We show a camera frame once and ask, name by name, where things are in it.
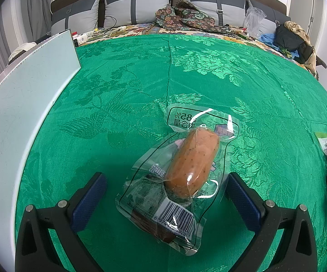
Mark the floral bed sheet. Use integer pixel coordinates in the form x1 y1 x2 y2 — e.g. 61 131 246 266
75 24 317 75

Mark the black bag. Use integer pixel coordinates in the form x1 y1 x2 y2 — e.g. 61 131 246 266
274 24 308 51

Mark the black charging cable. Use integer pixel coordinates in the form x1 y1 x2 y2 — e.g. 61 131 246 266
94 15 119 38

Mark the white crumpled cloth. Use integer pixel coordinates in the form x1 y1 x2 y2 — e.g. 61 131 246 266
9 42 36 61

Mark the grey curtain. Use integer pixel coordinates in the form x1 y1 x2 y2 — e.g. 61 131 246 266
26 0 52 41

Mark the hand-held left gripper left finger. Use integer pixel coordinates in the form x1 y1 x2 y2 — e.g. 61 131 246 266
15 172 108 272

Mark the dark floral cloth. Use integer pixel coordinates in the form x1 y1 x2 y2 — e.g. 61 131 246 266
155 0 247 34

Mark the grey pillow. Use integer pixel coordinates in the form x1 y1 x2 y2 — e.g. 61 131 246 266
103 0 172 29
51 0 103 36
247 0 288 34
180 0 247 26

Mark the clear sausage packet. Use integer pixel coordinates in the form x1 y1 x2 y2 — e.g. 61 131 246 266
115 105 240 257

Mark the dark chair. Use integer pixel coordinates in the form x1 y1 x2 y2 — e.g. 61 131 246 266
296 45 327 68

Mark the green patterned bedspread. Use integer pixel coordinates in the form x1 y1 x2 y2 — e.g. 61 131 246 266
15 32 327 272

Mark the clear plastic bag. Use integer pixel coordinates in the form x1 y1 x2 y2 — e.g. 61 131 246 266
243 7 266 39

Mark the white storage box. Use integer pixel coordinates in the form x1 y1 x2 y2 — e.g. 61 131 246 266
0 29 82 261

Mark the blue cloth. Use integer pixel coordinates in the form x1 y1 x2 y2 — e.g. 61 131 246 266
258 33 300 60

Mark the white door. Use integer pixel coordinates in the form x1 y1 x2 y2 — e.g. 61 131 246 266
311 0 327 39

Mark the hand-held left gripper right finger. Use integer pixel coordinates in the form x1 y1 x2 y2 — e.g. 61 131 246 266
226 172 318 272

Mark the small white box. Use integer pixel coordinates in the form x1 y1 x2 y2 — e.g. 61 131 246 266
72 32 88 46

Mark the pile of dark clothes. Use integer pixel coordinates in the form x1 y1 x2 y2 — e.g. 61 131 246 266
284 21 320 77

